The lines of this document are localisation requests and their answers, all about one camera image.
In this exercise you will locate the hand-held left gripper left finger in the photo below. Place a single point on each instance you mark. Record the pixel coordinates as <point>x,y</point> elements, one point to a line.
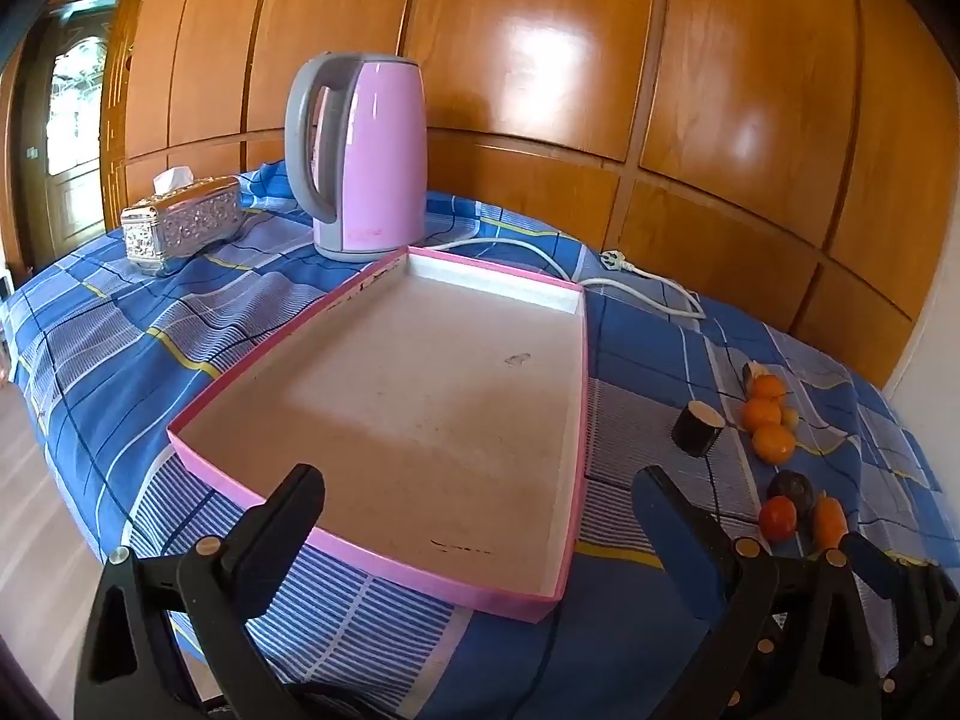
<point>285,517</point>

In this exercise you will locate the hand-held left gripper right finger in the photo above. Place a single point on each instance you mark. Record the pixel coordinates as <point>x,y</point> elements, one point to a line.
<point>686,540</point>

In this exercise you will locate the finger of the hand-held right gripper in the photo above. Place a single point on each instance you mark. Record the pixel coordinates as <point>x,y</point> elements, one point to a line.
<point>874,562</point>
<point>919,660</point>

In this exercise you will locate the orange carrot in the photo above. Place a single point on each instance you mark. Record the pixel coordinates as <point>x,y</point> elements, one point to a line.
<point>829,523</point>

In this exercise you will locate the red tomato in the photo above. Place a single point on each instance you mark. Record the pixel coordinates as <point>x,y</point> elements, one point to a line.
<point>778,519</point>

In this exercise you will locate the dark cylindrical vegetable piece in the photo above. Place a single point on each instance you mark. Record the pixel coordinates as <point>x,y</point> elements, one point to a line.
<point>750,376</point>
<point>694,431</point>

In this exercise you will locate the dark avocado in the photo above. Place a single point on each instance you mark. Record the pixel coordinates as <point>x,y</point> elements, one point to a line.
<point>791,489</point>

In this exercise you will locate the orange mandarin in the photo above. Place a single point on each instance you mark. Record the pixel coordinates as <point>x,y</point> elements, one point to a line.
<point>769,388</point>
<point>761,414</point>
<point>774,444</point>

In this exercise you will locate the green tomato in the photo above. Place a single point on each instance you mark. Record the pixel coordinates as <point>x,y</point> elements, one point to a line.
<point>791,418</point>

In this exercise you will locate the pink shallow cardboard tray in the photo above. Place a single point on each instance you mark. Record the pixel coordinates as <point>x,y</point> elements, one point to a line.
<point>420,405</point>

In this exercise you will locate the blue plaid tablecloth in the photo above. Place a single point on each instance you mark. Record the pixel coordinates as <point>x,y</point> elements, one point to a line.
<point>150,330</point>

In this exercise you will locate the silver embossed tissue box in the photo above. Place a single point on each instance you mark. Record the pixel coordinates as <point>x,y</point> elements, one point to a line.
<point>187,217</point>

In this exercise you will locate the pink electric kettle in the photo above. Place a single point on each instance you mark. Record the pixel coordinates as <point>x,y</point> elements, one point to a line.
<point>375,150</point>

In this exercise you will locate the wooden door with glass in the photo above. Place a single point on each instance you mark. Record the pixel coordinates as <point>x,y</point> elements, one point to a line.
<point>71,127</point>

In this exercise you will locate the wooden panelled wardrobe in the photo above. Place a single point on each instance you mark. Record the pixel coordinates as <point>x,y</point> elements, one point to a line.
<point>525,52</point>

